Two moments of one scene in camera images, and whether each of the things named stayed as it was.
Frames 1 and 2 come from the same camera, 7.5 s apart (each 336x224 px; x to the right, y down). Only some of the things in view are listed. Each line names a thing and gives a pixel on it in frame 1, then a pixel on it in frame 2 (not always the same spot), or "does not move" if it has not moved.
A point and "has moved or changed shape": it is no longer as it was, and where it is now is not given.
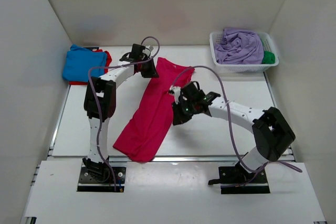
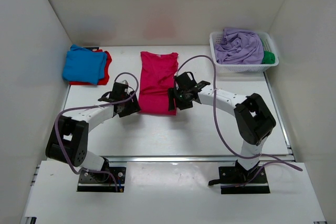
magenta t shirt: [153, 116] has moved or changed shape
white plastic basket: [216, 36] does not move
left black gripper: [153, 73] -> [134, 107]
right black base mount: [233, 180] does not move
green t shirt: [269, 57] does not move
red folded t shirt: [108, 63] does not move
